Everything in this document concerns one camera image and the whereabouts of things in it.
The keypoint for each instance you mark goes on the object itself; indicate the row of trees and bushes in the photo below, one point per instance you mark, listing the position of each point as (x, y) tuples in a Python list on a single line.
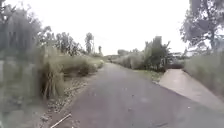
[(43, 63), (200, 50)]

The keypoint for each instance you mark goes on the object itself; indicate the pale concrete side path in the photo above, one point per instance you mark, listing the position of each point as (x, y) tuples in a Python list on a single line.
[(186, 87)]

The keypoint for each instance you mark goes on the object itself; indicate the grey asphalt path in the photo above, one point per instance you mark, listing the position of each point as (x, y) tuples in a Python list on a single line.
[(123, 100)]

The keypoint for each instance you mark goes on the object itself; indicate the pale stick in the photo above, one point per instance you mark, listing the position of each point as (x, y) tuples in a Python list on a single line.
[(60, 120)]

